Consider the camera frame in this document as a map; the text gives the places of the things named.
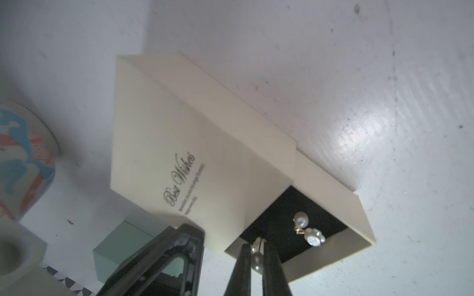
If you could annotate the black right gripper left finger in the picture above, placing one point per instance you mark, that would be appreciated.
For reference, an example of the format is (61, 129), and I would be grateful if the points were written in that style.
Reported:
(240, 281)

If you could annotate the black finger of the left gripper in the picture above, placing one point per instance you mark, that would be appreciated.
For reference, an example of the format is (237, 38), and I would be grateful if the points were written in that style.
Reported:
(169, 265)

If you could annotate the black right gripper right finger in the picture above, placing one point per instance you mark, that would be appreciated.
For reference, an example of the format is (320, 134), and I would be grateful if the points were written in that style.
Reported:
(274, 282)

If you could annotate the pearl drop earring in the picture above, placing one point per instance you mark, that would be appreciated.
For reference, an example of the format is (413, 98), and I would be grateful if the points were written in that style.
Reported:
(313, 236)
(257, 255)

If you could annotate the cream jewelry box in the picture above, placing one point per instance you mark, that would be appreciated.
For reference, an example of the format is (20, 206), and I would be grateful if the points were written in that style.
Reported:
(187, 150)

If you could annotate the floral patterned ceramic bowl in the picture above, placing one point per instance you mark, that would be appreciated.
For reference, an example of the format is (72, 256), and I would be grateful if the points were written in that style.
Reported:
(28, 154)

